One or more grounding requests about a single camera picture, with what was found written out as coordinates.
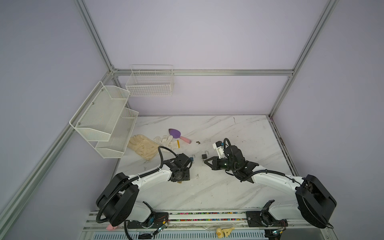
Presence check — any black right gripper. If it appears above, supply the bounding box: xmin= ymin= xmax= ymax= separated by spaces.
xmin=203 ymin=155 xmax=237 ymax=172

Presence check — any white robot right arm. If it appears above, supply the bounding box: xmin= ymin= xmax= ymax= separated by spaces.
xmin=204 ymin=138 xmax=337 ymax=229

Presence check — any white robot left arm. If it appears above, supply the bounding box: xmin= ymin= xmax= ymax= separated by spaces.
xmin=96 ymin=146 xmax=193 ymax=228

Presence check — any purple pink toy shovel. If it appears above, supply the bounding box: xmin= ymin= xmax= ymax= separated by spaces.
xmin=169 ymin=129 xmax=192 ymax=144

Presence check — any beige leather glove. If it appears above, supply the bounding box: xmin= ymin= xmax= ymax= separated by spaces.
xmin=128 ymin=135 xmax=160 ymax=161

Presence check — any white mesh lower shelf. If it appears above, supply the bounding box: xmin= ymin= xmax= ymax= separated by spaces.
xmin=95 ymin=108 xmax=139 ymax=159

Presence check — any white mesh shelf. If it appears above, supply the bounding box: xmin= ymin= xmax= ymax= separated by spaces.
xmin=69 ymin=82 xmax=130 ymax=142
xmin=95 ymin=108 xmax=139 ymax=159

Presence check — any yellow toy figure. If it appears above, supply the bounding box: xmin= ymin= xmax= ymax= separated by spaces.
xmin=216 ymin=227 xmax=235 ymax=239

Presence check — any pink toy pig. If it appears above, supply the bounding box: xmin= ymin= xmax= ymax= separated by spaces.
xmin=106 ymin=224 xmax=118 ymax=231

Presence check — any white mesh upper shelf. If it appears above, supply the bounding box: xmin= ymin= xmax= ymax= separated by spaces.
xmin=69 ymin=82 xmax=130 ymax=142

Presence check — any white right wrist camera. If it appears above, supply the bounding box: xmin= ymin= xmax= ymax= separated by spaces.
xmin=213 ymin=141 xmax=226 ymax=159

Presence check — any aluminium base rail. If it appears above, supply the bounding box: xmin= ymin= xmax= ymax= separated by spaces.
xmin=80 ymin=210 xmax=336 ymax=240

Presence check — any aluminium frame back bar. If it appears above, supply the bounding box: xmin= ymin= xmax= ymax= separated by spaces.
xmin=114 ymin=69 xmax=294 ymax=76

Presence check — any white wire basket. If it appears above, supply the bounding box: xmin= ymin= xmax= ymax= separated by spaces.
xmin=126 ymin=65 xmax=174 ymax=97

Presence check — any aluminium frame post right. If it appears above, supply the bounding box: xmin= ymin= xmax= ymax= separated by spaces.
xmin=269 ymin=0 xmax=339 ymax=118

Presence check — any aluminium frame post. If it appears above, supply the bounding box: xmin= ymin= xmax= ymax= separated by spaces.
xmin=269 ymin=0 xmax=339 ymax=118
xmin=74 ymin=0 xmax=114 ymax=72

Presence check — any aluminium frame post left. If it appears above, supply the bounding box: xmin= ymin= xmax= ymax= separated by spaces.
xmin=74 ymin=0 xmax=114 ymax=72

